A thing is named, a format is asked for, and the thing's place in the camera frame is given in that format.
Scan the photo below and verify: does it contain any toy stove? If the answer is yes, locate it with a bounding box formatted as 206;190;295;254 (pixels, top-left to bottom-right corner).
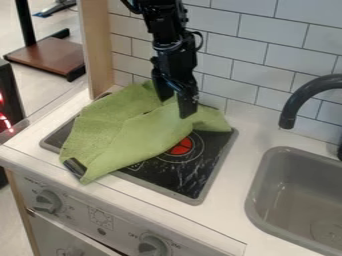
37;92;241;206

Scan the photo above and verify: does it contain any toy sink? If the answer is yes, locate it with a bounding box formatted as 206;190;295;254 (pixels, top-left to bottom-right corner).
243;145;342;256

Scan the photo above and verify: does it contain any black computer case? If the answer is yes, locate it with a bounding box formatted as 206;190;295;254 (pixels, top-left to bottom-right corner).
0;58;27;136

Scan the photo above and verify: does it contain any tap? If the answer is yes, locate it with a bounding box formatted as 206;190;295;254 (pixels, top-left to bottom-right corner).
276;73;342;162

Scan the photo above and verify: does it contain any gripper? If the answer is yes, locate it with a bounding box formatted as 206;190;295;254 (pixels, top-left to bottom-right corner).
149;31;201;120

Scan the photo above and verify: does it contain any green cloth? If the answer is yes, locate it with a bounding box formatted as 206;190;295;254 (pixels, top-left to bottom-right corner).
57;80;234;186

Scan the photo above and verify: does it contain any brown wooden furniture base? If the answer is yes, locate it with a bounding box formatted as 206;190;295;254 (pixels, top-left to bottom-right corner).
1;27;87;83

